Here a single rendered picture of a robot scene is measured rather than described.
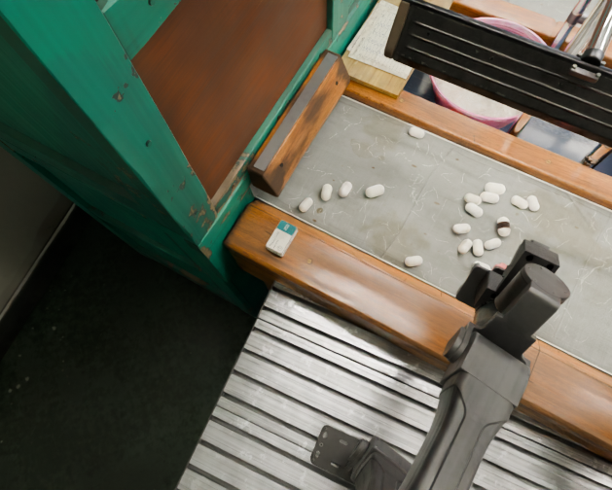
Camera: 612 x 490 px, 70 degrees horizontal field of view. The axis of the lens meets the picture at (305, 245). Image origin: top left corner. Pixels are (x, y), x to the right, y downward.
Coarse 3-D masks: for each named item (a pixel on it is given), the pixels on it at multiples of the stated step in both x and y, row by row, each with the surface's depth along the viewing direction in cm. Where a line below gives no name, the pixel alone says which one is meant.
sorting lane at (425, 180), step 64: (320, 128) 94; (384, 128) 93; (320, 192) 89; (384, 192) 88; (448, 192) 87; (512, 192) 87; (384, 256) 84; (448, 256) 83; (512, 256) 83; (576, 256) 82; (576, 320) 78
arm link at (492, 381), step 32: (480, 352) 48; (448, 384) 48; (480, 384) 46; (512, 384) 46; (448, 416) 44; (480, 416) 44; (448, 448) 42; (480, 448) 42; (416, 480) 40; (448, 480) 40
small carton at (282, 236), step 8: (280, 224) 82; (288, 224) 82; (280, 232) 81; (288, 232) 81; (296, 232) 83; (272, 240) 81; (280, 240) 81; (288, 240) 81; (272, 248) 80; (280, 248) 80; (280, 256) 82
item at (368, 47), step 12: (384, 12) 98; (396, 12) 98; (372, 24) 97; (384, 24) 97; (360, 36) 96; (372, 36) 96; (384, 36) 96; (348, 48) 95; (360, 48) 95; (372, 48) 95; (360, 60) 94; (372, 60) 94; (384, 60) 94; (396, 72) 93; (408, 72) 93
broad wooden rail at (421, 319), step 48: (240, 240) 83; (336, 240) 84; (336, 288) 80; (384, 288) 79; (432, 288) 81; (384, 336) 83; (432, 336) 76; (528, 384) 73; (576, 384) 73; (576, 432) 71
